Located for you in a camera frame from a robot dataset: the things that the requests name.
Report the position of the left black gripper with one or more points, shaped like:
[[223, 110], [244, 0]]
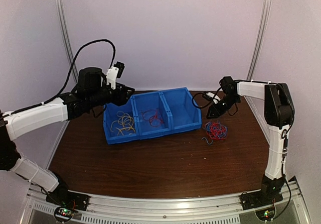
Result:
[[121, 98]]

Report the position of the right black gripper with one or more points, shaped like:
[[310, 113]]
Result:
[[217, 111]]

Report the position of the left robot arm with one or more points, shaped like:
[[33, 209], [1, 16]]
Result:
[[94, 88]]

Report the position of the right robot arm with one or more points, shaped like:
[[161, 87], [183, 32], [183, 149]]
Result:
[[279, 116]]

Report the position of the blue three-compartment bin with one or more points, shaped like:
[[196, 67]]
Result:
[[151, 115]]

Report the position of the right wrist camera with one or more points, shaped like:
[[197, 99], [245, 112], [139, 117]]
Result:
[[211, 97]]

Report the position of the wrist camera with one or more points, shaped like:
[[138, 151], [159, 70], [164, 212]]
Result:
[[211, 97], [113, 73]]

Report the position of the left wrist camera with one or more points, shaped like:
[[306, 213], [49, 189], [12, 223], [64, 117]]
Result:
[[113, 73]]

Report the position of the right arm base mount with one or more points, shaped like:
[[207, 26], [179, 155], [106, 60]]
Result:
[[262, 201]]

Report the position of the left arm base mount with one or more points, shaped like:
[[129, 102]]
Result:
[[71, 208]]

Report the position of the aluminium front rail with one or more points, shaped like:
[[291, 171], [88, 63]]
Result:
[[214, 209]]

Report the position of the left aluminium frame post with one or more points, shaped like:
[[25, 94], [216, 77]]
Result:
[[64, 30]]

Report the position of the aluminium frame post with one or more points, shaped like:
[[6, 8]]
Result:
[[266, 7], [64, 30]]

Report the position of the right aluminium frame post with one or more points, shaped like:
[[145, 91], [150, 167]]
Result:
[[266, 7]]

